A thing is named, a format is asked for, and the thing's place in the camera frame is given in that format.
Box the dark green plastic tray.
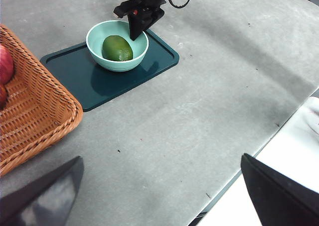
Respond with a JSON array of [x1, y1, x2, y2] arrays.
[[39, 28, 180, 113]]

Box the teal ceramic bowl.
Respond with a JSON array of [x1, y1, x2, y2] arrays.
[[86, 20, 150, 73]]

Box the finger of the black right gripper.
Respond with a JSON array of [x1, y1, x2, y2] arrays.
[[128, 10, 150, 41], [144, 9, 165, 32]]

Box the green avocado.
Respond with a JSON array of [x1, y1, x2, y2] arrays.
[[102, 35, 134, 62]]

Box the brown wicker basket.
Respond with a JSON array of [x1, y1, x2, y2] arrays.
[[0, 23, 84, 177]]

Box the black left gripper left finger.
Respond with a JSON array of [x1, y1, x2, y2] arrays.
[[0, 156, 84, 226]]

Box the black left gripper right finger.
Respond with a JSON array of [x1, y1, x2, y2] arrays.
[[240, 153, 319, 226]]

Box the red apple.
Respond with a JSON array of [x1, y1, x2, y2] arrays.
[[0, 44, 14, 85]]

